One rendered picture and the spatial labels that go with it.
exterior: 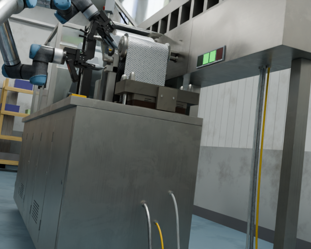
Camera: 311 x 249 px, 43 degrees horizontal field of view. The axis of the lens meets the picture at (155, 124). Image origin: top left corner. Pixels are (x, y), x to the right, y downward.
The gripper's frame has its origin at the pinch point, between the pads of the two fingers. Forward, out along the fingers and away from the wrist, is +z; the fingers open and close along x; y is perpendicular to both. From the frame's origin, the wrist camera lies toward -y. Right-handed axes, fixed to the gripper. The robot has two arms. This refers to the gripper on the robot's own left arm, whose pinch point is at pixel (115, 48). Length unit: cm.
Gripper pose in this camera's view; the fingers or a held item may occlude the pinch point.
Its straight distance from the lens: 218.4
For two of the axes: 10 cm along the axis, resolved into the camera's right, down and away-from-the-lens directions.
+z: 6.2, 7.5, 2.5
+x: -3.9, 0.2, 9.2
